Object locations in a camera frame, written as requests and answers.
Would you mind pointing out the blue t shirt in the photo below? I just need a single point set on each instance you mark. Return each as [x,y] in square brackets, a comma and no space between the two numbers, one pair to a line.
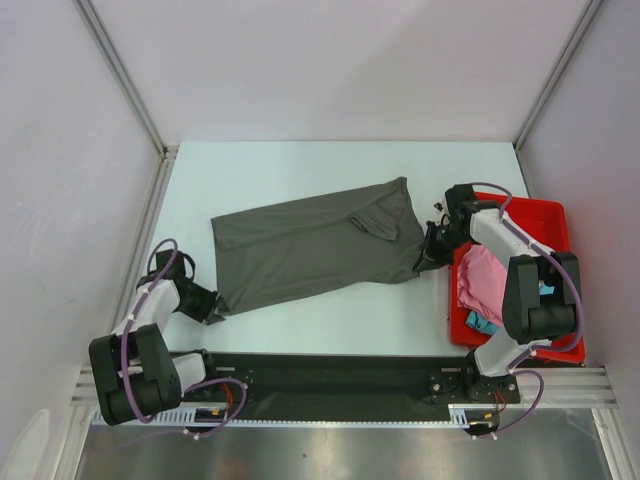
[481,324]

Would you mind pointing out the right cable duct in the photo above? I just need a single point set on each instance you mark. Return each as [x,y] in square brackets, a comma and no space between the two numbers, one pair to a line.
[476,415]

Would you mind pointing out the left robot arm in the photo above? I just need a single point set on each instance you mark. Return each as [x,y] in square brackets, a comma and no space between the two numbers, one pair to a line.
[135,375]

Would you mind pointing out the cable duct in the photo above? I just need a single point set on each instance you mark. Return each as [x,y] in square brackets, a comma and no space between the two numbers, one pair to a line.
[193,417]
[476,415]

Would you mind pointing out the dark grey t shirt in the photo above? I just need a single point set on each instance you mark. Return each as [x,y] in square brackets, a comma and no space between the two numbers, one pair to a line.
[307,247]

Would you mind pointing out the left cable duct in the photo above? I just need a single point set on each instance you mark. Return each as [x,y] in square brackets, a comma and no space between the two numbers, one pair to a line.
[193,417]

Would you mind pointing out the left aluminium corner post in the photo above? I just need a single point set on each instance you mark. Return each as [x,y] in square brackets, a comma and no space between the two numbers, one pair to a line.
[107,48]

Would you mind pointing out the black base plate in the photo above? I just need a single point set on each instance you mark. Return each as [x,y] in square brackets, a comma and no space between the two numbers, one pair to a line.
[354,388]

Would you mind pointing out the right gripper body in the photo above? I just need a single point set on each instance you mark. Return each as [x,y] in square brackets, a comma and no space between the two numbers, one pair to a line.
[440,244]

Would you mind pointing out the right aluminium corner post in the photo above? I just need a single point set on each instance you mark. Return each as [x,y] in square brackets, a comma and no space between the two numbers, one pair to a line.
[570,48]

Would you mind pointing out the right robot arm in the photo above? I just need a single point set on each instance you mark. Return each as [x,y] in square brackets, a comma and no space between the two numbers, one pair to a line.
[542,309]

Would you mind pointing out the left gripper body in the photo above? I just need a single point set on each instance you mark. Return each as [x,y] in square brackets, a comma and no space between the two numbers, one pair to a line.
[199,304]

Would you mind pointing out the red plastic bin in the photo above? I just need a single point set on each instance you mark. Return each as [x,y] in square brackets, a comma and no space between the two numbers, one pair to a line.
[546,222]

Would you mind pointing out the aluminium corner post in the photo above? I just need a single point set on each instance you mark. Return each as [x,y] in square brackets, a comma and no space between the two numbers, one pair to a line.
[570,48]
[107,48]

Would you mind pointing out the pink t shirt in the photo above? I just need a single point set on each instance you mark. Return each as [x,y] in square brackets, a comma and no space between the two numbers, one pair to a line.
[481,282]

